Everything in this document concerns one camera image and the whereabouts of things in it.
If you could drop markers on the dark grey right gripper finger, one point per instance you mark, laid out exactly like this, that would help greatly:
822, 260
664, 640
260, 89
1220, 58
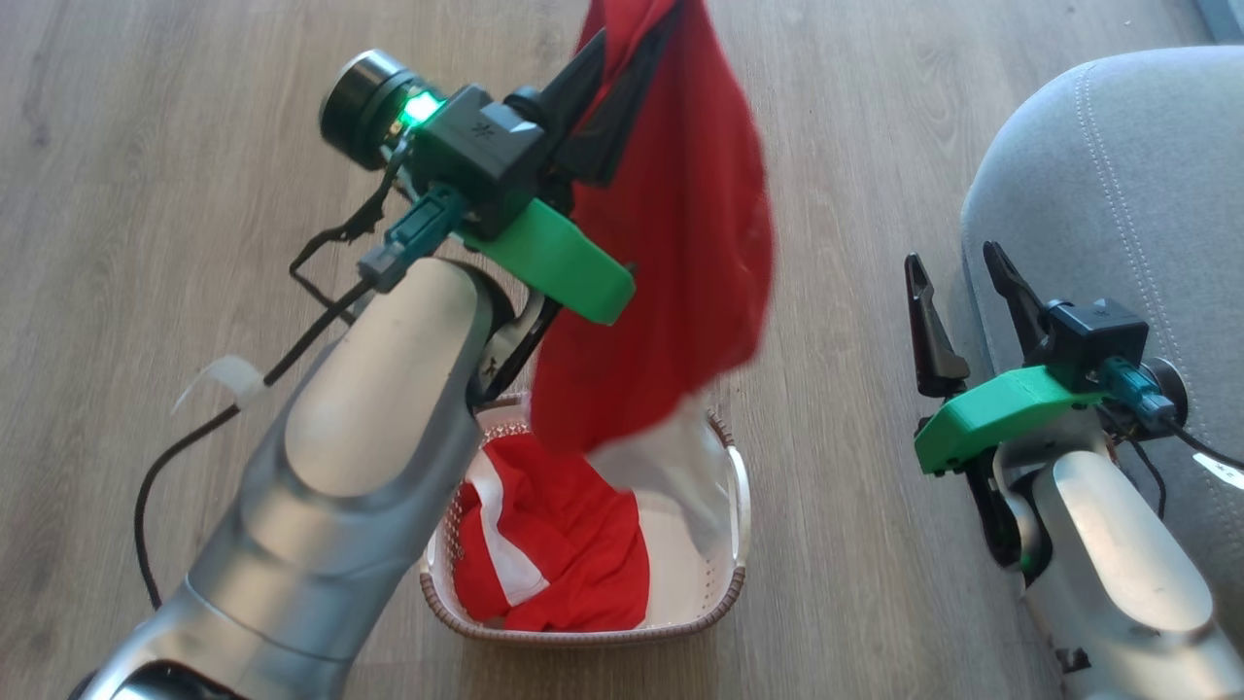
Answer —
1025, 311
933, 350

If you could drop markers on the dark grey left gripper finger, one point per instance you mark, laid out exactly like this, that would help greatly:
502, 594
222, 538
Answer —
603, 146
569, 87

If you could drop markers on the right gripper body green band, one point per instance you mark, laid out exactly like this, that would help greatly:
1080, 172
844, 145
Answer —
1001, 413

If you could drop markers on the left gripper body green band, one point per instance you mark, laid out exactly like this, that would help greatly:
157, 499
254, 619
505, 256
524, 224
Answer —
554, 258

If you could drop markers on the red mesh garment white hem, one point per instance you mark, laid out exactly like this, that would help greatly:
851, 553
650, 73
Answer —
680, 243

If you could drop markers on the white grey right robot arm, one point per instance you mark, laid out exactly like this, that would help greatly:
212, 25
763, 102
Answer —
1118, 583

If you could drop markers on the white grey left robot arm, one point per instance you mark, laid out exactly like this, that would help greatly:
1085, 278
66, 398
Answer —
360, 437

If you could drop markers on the rounded grey sofa seat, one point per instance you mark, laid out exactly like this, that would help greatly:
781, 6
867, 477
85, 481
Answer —
1147, 194

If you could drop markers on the white laundry basket brown rim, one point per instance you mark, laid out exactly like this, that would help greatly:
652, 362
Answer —
695, 593

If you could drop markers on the red garment with white stripe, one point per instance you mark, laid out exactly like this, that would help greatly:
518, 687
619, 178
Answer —
573, 544

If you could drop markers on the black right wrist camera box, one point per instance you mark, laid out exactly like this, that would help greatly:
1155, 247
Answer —
1098, 335

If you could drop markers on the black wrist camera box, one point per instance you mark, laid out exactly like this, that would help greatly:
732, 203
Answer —
1098, 335
481, 156

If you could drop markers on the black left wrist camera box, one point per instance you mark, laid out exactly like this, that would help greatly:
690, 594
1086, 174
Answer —
481, 156

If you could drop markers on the teal right camera connector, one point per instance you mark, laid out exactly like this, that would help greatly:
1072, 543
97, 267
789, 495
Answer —
1127, 381

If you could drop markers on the teal camera connector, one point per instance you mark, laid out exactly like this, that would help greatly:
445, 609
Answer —
1127, 381
428, 228

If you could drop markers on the teal left camera connector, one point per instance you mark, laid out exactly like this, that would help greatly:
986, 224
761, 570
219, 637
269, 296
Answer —
428, 228

